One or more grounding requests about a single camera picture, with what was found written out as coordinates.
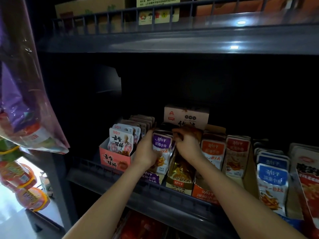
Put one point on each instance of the grey metal store shelf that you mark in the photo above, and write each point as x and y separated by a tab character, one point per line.
174	42

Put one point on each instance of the pink white display carton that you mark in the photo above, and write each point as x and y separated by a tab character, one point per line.
112	159

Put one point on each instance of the handful of purple white packets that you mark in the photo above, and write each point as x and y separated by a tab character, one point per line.
163	146

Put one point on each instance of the yellow label dark carton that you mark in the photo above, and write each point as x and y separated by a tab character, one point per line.
159	7

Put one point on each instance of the black low display rack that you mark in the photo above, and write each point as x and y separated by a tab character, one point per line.
45	221

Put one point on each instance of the plain brown carton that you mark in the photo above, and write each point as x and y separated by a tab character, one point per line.
92	7

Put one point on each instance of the person's right hand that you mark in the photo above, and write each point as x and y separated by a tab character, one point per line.
188	144

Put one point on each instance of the row of snack display cartons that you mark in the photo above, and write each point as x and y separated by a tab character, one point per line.
234	161

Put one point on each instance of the pile of red snack packets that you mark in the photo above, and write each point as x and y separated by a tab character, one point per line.
142	227

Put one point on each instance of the person's left forearm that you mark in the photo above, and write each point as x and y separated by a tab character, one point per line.
104	201

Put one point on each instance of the person's right forearm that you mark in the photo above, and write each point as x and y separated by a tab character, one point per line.
244	201

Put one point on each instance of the person's left hand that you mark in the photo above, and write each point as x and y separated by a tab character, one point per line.
147	154

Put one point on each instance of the purple clear hanging snack bag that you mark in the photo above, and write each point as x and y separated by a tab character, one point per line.
25	97

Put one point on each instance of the small white bottle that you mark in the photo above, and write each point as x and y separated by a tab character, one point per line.
46	184

